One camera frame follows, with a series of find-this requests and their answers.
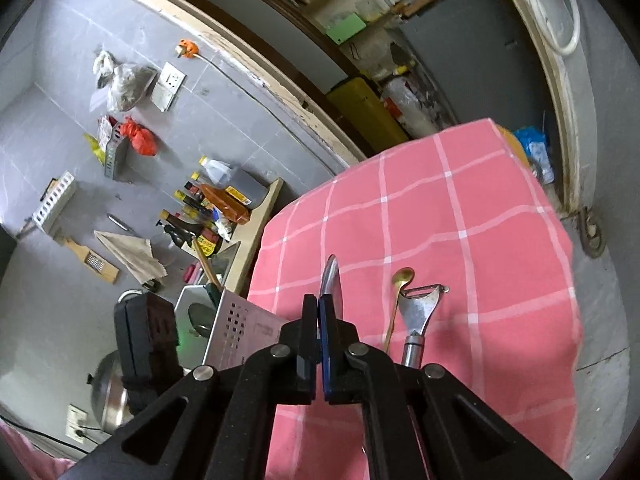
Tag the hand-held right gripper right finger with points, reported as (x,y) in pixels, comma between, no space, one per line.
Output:
(327,350)

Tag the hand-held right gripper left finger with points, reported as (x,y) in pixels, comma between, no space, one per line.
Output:
(307,360)

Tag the round metal spoon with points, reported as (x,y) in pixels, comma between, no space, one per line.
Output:
(201,320)

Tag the dark kitchen knife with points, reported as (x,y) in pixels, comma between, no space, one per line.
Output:
(331,280)

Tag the white perforated utensil holder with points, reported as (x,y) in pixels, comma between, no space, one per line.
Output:
(235,327)

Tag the wooden chopstick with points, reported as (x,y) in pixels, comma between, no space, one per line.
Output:
(204,267)
(208,271)

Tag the metal faucet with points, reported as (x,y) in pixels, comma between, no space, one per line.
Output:
(131,294)

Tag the metal wok with lid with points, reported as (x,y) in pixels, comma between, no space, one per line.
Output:
(107,395)

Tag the pink soap dish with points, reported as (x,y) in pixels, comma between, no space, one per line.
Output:
(191,273)

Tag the beige towel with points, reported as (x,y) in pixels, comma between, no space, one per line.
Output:
(132,255)

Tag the wooden grater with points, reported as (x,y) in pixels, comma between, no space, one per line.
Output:
(92,260)

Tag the metal peeler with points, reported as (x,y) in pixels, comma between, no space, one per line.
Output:
(417,310)

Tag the gold spoon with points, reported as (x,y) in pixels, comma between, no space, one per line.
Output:
(402,277)

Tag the dark bottle with yellow label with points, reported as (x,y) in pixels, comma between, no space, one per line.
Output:
(205,242)

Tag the hanging metal tool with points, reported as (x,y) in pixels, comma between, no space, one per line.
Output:
(120,223)

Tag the blue and white packet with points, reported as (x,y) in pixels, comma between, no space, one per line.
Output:
(224,227)

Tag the yellow-capped sauce bottle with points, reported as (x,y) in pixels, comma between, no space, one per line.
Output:
(192,205)

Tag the beige kitchen counter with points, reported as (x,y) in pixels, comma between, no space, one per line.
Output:
(260,220)

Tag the red-capped dark bottle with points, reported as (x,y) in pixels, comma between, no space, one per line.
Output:
(200,192)

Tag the orange oil bottle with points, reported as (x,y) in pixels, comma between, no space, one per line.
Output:
(227,205)

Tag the pink garment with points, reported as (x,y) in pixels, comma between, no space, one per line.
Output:
(30,455)

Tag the pink checkered tablecloth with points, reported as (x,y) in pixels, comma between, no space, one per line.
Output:
(425,200)

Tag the large clear oil jug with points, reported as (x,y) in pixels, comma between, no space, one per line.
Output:
(235,180)

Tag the yellow seasoning packet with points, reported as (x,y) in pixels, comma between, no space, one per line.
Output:
(94,146)

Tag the red plastic bag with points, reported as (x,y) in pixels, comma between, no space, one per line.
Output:
(140,137)

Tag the red seasoning packets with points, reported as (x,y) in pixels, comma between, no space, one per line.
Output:
(107,127)

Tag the yellow container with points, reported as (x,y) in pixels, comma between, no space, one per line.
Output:
(365,110)

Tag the clear bag of dried goods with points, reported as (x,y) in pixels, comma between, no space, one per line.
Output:
(131,85)

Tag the white plastic jug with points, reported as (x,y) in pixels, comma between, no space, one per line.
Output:
(410,105)

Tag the white plastic bag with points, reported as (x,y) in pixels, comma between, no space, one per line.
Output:
(105,67)

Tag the blue plastic bag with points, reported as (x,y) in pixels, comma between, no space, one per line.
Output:
(535,152)

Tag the green box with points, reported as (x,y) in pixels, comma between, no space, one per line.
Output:
(346,29)

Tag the white wall outlet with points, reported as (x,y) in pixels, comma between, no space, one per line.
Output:
(76,422)

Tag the white wall basket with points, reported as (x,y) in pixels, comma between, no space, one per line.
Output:
(55,202)

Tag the metal wall shelf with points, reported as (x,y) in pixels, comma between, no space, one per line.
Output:
(115,157)

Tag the white wall switch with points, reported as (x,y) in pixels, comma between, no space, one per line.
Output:
(162,98)

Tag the white wall socket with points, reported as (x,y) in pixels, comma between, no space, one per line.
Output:
(172,77)

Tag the worn door frame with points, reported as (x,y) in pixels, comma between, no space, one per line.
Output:
(280,90)

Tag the orange wall plug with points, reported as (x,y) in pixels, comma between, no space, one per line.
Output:
(187,49)

